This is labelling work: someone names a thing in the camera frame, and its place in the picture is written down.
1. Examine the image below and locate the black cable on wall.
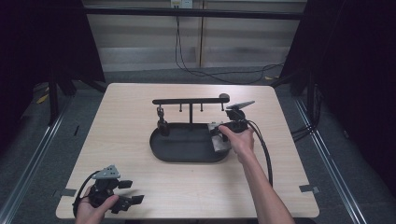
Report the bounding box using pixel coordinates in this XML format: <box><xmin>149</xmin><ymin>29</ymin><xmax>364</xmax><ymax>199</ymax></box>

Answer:
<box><xmin>175</xmin><ymin>16</ymin><xmax>285</xmax><ymax>86</ymax></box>

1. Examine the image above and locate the black metal stand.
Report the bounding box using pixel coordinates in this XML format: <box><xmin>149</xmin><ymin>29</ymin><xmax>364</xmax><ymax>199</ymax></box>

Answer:
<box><xmin>46</xmin><ymin>71</ymin><xmax>61</xmax><ymax>127</ymax></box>

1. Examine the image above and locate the black car key with keyring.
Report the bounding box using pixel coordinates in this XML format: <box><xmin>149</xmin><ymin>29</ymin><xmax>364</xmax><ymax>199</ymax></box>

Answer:
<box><xmin>156</xmin><ymin>105</ymin><xmax>171</xmax><ymax>137</ymax></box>

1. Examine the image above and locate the left hand-held gripper cable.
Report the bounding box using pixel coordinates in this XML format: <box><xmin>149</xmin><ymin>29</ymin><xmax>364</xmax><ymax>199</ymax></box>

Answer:
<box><xmin>72</xmin><ymin>170</ymin><xmax>101</xmax><ymax>217</ymax></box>

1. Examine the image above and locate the white wall outlet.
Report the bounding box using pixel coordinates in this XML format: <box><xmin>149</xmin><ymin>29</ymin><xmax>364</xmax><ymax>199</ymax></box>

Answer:
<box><xmin>170</xmin><ymin>0</ymin><xmax>194</xmax><ymax>9</ymax></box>

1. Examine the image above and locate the hand-held gripper cable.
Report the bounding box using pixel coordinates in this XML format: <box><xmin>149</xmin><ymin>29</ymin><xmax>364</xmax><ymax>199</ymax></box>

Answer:
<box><xmin>72</xmin><ymin>170</ymin><xmax>101</xmax><ymax>217</ymax></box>
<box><xmin>246</xmin><ymin>119</ymin><xmax>275</xmax><ymax>188</ymax></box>

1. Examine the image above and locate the black horizontal metal bar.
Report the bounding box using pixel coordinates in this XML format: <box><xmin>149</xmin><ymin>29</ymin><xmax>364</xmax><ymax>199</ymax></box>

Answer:
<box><xmin>82</xmin><ymin>7</ymin><xmax>307</xmax><ymax>21</ymax></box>

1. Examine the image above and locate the dark curtain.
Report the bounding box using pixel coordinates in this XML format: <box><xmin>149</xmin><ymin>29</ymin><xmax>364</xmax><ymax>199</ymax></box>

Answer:
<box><xmin>279</xmin><ymin>0</ymin><xmax>396</xmax><ymax>188</ymax></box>
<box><xmin>0</xmin><ymin>0</ymin><xmax>106</xmax><ymax>157</ymax></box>

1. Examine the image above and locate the person's right hand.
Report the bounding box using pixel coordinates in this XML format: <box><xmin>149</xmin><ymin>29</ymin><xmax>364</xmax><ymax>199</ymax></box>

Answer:
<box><xmin>219</xmin><ymin>124</ymin><xmax>256</xmax><ymax>164</ymax></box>

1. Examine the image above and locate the grey patterned key pouch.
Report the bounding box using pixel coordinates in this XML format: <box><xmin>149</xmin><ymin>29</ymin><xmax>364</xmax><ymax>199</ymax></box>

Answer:
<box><xmin>207</xmin><ymin>121</ymin><xmax>232</xmax><ymax>153</ymax></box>

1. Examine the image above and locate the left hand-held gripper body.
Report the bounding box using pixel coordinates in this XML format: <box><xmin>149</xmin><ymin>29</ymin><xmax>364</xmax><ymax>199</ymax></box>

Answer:
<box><xmin>88</xmin><ymin>164</ymin><xmax>132</xmax><ymax>215</ymax></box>

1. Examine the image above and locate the black key rack with tray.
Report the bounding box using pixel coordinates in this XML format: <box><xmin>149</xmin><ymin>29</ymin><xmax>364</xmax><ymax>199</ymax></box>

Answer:
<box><xmin>149</xmin><ymin>92</ymin><xmax>232</xmax><ymax>163</ymax></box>

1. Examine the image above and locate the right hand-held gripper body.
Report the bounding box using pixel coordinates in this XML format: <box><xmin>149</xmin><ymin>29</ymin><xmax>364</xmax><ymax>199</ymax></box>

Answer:
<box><xmin>225</xmin><ymin>100</ymin><xmax>256</xmax><ymax>134</ymax></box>

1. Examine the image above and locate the bundle of black floor cables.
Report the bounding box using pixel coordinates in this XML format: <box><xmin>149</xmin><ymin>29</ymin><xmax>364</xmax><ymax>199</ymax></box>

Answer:
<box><xmin>290</xmin><ymin>87</ymin><xmax>325</xmax><ymax>143</ymax></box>

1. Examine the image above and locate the metal floor rail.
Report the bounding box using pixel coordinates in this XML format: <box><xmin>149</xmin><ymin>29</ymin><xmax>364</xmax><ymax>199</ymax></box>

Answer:
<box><xmin>0</xmin><ymin>96</ymin><xmax>75</xmax><ymax>224</ymax></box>
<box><xmin>292</xmin><ymin>96</ymin><xmax>368</xmax><ymax>224</ymax></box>

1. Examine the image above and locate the yellow floor scrap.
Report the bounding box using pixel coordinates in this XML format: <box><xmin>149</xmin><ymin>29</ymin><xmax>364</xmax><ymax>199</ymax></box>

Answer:
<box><xmin>35</xmin><ymin>92</ymin><xmax>50</xmax><ymax>105</ymax></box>

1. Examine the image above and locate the right hand-held gripper cable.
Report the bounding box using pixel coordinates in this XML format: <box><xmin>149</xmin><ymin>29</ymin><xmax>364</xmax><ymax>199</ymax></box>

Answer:
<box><xmin>246</xmin><ymin>119</ymin><xmax>275</xmax><ymax>188</ymax></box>

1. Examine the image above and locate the grey tape strip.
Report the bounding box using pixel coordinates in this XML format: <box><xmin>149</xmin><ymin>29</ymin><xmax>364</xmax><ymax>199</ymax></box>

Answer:
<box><xmin>52</xmin><ymin>188</ymin><xmax>78</xmax><ymax>199</ymax></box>
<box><xmin>299</xmin><ymin>184</ymin><xmax>320</xmax><ymax>194</ymax></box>

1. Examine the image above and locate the person's left hand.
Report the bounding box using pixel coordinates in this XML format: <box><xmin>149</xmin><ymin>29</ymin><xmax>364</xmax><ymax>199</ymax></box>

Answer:
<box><xmin>75</xmin><ymin>186</ymin><xmax>120</xmax><ymax>224</ymax></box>

